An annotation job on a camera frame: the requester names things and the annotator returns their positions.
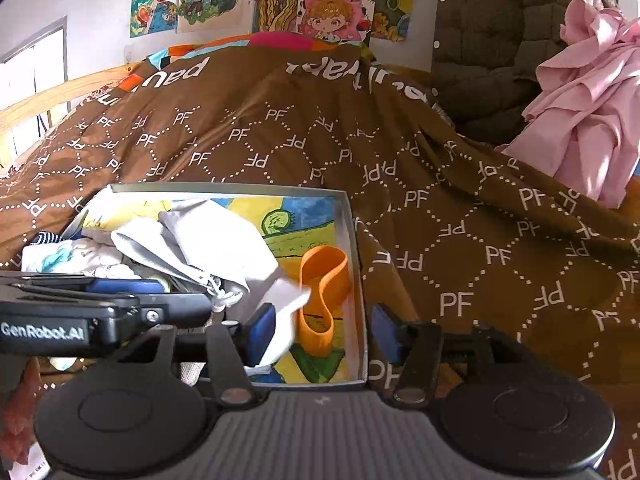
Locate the white fluffy cloth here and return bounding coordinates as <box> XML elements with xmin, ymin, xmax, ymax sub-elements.
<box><xmin>257</xmin><ymin>280</ymin><xmax>313</xmax><ymax>367</ymax></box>

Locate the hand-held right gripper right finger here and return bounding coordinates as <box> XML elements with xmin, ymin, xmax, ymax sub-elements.
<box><xmin>370</xmin><ymin>303</ymin><xmax>507</xmax><ymax>407</ymax></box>

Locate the window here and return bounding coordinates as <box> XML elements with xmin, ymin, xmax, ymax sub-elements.
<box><xmin>0</xmin><ymin>17</ymin><xmax>68</xmax><ymax>161</ymax></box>

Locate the orange elastic band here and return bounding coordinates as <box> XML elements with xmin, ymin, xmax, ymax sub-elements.
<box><xmin>297</xmin><ymin>246</ymin><xmax>352</xmax><ymax>357</ymax></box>

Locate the brown quilted jacket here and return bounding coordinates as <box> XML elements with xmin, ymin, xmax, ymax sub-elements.
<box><xmin>432</xmin><ymin>0</ymin><xmax>621</xmax><ymax>146</ymax></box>

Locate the brown printed blanket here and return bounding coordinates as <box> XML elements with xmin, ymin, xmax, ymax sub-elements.
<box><xmin>0</xmin><ymin>42</ymin><xmax>640</xmax><ymax>480</ymax></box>

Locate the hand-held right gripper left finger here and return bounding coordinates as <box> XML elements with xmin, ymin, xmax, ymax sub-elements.
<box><xmin>127</xmin><ymin>304</ymin><xmax>278</xmax><ymax>407</ymax></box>

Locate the grey box with cartoon lining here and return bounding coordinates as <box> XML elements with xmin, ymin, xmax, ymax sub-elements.
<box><xmin>60</xmin><ymin>182</ymin><xmax>370</xmax><ymax>393</ymax></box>

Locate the pink garment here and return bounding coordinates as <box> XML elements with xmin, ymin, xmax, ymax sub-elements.
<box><xmin>495</xmin><ymin>0</ymin><xmax>640</xmax><ymax>208</ymax></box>

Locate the pink-framed figure picture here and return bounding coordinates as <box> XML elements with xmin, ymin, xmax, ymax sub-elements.
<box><xmin>295</xmin><ymin>0</ymin><xmax>379</xmax><ymax>44</ymax></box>

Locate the white light-blue cloth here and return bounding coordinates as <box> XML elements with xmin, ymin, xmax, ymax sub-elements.
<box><xmin>21</xmin><ymin>237</ymin><xmax>143</xmax><ymax>281</ymax></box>

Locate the dark sea poster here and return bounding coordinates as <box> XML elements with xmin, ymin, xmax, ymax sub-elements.
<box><xmin>251</xmin><ymin>0</ymin><xmax>417</xmax><ymax>42</ymax></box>

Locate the colourful striped bedsheet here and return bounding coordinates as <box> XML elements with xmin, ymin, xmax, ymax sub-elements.
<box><xmin>127</xmin><ymin>31</ymin><xmax>373</xmax><ymax>96</ymax></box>

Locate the navy striped sock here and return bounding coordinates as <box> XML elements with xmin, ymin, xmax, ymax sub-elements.
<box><xmin>22</xmin><ymin>230</ymin><xmax>63</xmax><ymax>248</ymax></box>

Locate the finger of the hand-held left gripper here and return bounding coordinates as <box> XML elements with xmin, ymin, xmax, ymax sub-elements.
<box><xmin>0</xmin><ymin>271</ymin><xmax>168</xmax><ymax>296</ymax></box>
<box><xmin>137</xmin><ymin>292</ymin><xmax>213</xmax><ymax>328</ymax></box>

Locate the wooden bed side rail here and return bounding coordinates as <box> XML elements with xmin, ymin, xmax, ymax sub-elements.
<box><xmin>0</xmin><ymin>62</ymin><xmax>141</xmax><ymax>133</ymax></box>

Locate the grey drawstring pouch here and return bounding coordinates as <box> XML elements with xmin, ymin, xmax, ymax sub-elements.
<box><xmin>111</xmin><ymin>197</ymin><xmax>281</xmax><ymax>313</ymax></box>

